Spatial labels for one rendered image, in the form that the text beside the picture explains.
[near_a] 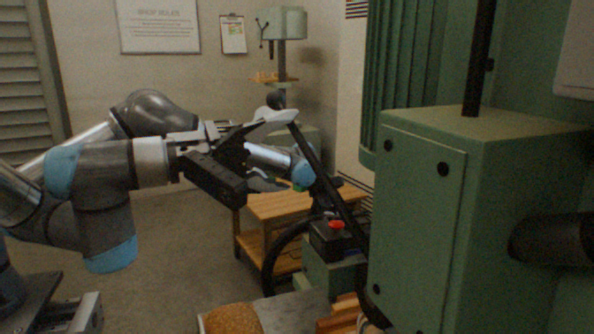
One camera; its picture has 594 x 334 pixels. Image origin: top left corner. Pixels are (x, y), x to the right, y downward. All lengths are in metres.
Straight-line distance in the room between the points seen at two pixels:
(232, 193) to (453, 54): 0.31
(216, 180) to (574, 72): 0.42
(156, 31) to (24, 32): 0.89
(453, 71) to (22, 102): 3.20
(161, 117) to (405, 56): 0.58
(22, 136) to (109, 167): 2.88
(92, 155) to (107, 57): 2.82
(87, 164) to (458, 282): 0.47
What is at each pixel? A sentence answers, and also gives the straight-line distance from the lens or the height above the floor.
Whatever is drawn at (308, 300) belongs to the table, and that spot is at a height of 0.90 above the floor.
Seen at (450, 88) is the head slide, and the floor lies 1.30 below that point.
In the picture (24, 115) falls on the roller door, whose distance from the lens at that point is 3.40.
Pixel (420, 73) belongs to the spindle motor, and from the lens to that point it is 0.43.
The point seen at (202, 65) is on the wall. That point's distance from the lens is 3.49.
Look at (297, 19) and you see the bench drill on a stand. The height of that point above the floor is 1.48.
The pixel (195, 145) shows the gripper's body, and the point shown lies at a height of 1.19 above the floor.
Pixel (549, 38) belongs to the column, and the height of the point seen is 1.35.
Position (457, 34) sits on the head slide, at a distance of 0.39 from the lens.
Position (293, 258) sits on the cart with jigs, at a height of 0.19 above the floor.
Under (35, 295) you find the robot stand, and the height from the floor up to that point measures 0.82.
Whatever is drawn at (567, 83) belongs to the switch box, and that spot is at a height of 1.33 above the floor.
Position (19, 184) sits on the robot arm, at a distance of 0.65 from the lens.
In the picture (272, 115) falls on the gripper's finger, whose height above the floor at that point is 1.24.
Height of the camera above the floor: 1.34
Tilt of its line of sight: 18 degrees down
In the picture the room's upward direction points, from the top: straight up
